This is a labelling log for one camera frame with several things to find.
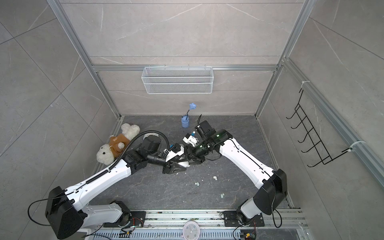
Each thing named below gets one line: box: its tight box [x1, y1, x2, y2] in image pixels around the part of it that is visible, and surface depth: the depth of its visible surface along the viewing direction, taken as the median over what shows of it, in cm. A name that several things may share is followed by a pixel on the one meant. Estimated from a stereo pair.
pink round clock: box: [182, 220, 201, 240], surface depth 70 cm
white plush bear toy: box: [96, 123, 140, 166], surface depth 92 cm
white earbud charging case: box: [177, 161, 191, 168], surface depth 67 cm
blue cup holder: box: [181, 116, 190, 128], surface depth 110 cm
